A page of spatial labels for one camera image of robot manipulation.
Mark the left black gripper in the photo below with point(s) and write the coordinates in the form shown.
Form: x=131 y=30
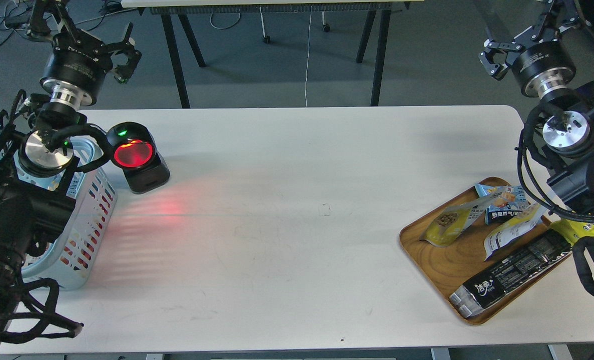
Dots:
x=77 y=63

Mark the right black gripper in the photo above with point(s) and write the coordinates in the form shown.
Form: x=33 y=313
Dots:
x=541 y=66

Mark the yellow white nut pouch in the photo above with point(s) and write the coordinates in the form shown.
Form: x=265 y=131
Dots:
x=447 y=226

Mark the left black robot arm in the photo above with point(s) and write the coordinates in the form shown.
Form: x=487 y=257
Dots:
x=44 y=141

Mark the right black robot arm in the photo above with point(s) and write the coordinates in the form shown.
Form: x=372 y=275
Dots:
x=556 y=145

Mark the blue snack packet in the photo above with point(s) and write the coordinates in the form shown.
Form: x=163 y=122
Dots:
x=511 y=202

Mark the white yellow snack pouch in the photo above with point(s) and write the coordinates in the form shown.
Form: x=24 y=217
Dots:
x=513 y=228

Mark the yellow cartoon snack bag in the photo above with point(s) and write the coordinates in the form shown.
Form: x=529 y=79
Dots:
x=572 y=231

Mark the black long snack package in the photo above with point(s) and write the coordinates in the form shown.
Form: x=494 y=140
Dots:
x=498 y=281

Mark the light blue plastic basket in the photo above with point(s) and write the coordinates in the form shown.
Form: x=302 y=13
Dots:
x=70 y=259

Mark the black barcode scanner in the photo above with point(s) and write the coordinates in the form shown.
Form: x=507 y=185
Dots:
x=135 y=152

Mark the black leg background table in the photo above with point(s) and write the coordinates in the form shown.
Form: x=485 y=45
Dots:
x=261 y=53

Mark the wooden tray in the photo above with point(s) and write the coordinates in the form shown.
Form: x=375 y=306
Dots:
x=447 y=268

